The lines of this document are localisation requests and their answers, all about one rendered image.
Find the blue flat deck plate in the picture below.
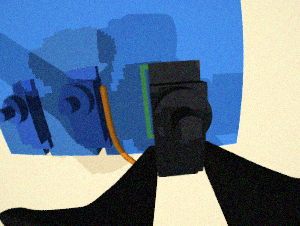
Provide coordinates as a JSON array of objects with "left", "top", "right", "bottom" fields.
[{"left": 0, "top": 0, "right": 244, "bottom": 157}]

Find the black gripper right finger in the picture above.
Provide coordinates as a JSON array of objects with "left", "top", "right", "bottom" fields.
[{"left": 204, "top": 141, "right": 300, "bottom": 226}]

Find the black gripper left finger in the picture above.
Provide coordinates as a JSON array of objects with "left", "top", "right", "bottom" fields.
[{"left": 0, "top": 146, "right": 158, "bottom": 226}]

